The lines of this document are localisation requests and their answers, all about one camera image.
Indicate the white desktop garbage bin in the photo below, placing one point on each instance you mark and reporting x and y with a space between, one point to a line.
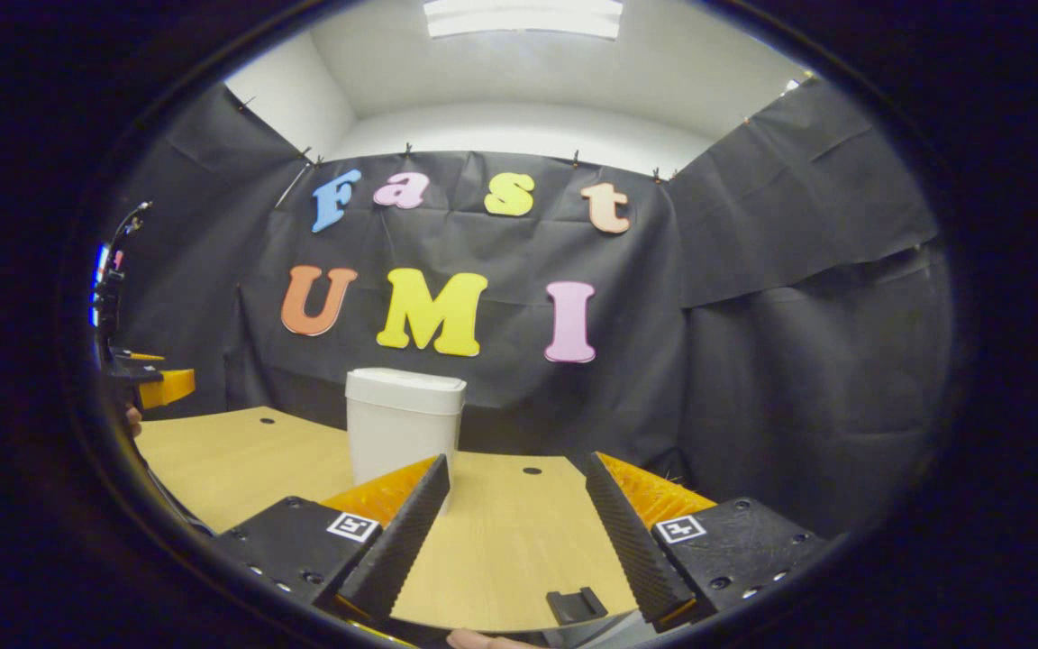
402 424

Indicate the wooden desktop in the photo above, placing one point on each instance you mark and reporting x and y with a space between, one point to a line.
510 550

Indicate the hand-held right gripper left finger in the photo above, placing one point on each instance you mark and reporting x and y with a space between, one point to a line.
406 532

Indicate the black backdrop cloth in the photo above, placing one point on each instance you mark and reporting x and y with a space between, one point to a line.
753 361

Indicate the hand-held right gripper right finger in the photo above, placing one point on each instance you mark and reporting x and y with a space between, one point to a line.
627 541

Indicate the ceiling light panel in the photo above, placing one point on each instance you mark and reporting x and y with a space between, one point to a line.
523 18

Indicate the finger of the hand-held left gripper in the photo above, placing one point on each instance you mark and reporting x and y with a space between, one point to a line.
159 383

